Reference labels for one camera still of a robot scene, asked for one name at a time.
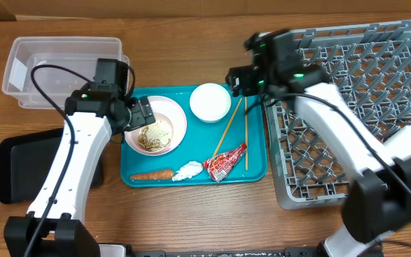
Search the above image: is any black plastic tray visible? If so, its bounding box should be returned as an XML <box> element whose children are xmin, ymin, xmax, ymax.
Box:
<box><xmin>0</xmin><ymin>127</ymin><xmax>103</xmax><ymax>205</ymax></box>

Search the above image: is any white cup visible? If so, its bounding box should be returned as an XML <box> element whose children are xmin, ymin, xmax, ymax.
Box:
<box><xmin>383</xmin><ymin>126</ymin><xmax>411</xmax><ymax>160</ymax></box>

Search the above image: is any white tissue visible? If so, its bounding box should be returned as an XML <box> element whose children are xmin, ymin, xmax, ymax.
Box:
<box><xmin>172</xmin><ymin>161</ymin><xmax>203</xmax><ymax>181</ymax></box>

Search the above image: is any left wooden chopstick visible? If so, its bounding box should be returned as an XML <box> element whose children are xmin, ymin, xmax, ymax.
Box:
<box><xmin>212</xmin><ymin>98</ymin><xmax>243</xmax><ymax>157</ymax></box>

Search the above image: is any orange carrot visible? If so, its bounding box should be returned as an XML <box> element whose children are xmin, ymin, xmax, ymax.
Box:
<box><xmin>130</xmin><ymin>169</ymin><xmax>175</xmax><ymax>181</ymax></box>

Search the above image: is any clear plastic bin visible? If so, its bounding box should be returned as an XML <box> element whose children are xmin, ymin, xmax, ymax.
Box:
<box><xmin>1</xmin><ymin>36</ymin><xmax>131</xmax><ymax>111</ymax></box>

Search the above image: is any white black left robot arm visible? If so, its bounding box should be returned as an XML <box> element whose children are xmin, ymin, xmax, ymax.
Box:
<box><xmin>4</xmin><ymin>90</ymin><xmax>155</xmax><ymax>256</ymax></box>

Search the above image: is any pink bowl with rice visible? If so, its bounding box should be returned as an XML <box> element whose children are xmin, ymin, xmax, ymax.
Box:
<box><xmin>130</xmin><ymin>113</ymin><xmax>173</xmax><ymax>153</ymax></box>

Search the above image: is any pink plate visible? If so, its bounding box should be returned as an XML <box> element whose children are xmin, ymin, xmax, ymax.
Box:
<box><xmin>125</xmin><ymin>96</ymin><xmax>188</xmax><ymax>156</ymax></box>

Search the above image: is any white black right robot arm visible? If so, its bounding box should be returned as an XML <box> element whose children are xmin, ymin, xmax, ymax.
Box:
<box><xmin>225</xmin><ymin>64</ymin><xmax>411</xmax><ymax>256</ymax></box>

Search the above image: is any teal serving tray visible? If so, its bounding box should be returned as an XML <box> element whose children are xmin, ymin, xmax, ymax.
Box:
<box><xmin>120</xmin><ymin>86</ymin><xmax>268</xmax><ymax>188</ymax></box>

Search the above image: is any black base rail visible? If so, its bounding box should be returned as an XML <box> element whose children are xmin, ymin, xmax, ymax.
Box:
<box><xmin>98</xmin><ymin>243</ymin><xmax>324</xmax><ymax>257</ymax></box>

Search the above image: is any grey dishwasher rack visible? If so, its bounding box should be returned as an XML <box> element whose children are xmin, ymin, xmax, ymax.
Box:
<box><xmin>265</xmin><ymin>20</ymin><xmax>411</xmax><ymax>209</ymax></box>

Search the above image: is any red snack wrapper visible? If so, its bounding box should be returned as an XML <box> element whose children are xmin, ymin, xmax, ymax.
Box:
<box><xmin>202</xmin><ymin>142</ymin><xmax>248</xmax><ymax>183</ymax></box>

